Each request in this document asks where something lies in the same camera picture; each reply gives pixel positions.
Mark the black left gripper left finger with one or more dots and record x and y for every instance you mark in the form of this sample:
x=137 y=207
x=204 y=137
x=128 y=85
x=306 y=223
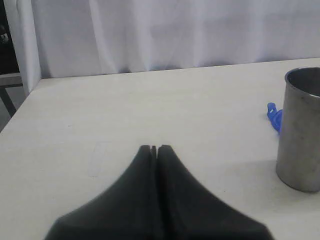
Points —
x=128 y=210

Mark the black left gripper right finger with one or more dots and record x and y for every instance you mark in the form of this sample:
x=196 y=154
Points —
x=191 y=212

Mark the stainless steel cup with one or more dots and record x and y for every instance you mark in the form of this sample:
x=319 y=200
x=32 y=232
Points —
x=298 y=155

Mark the blue plastic container lid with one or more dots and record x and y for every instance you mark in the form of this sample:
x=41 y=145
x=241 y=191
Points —
x=274 y=116

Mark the white backdrop curtain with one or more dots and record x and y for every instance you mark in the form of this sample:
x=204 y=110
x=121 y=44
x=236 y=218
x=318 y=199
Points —
x=70 y=38

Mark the metal table frame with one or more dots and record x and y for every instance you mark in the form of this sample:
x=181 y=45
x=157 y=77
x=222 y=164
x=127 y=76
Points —
x=10 y=80

